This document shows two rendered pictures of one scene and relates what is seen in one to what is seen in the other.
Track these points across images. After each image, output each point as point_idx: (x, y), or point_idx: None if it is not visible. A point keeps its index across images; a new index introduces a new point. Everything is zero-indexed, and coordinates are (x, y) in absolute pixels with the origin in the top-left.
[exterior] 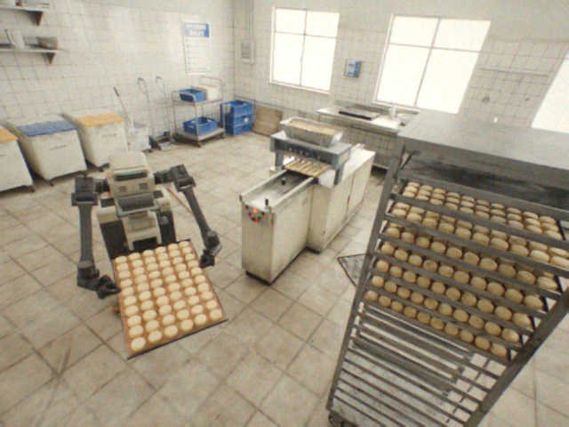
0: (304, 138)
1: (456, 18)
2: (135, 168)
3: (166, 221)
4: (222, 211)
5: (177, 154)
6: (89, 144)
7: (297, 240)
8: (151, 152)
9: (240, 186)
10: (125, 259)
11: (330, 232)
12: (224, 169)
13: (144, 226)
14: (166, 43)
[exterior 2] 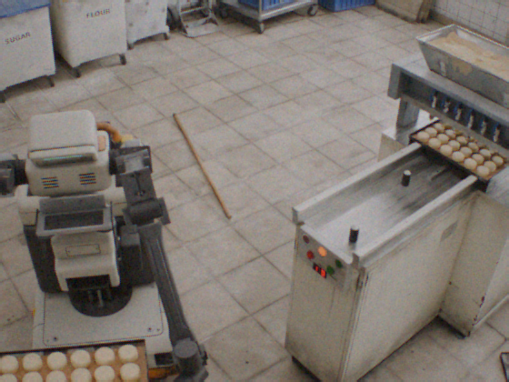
0: (468, 82)
1: None
2: (70, 148)
3: (134, 240)
4: (275, 192)
5: (214, 45)
6: (64, 29)
7: (417, 310)
8: (168, 39)
9: (325, 134)
10: (15, 365)
11: (496, 296)
12: (300, 88)
13: (88, 251)
14: None
